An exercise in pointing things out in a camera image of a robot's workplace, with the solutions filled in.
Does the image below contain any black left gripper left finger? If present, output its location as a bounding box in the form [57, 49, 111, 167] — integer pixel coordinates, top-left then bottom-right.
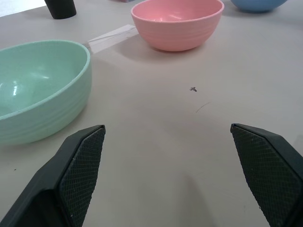
[0, 124, 106, 227]

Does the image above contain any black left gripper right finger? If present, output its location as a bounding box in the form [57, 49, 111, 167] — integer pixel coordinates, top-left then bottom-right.
[230, 123, 303, 227]

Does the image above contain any green plastic bowl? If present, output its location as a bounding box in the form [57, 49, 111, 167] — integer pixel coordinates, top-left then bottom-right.
[0, 40, 92, 146]

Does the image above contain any clear tape strip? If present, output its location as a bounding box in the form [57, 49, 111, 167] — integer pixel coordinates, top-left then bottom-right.
[83, 24, 137, 54]

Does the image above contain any blue plastic bowl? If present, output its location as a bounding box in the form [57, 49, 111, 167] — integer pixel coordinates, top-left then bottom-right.
[230, 0, 288, 13]

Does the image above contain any black cylindrical object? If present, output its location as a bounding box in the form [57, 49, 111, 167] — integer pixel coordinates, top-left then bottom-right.
[44, 0, 77, 20]

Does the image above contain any pink plastic bowl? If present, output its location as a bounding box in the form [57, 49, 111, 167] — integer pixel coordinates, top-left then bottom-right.
[130, 0, 225, 52]

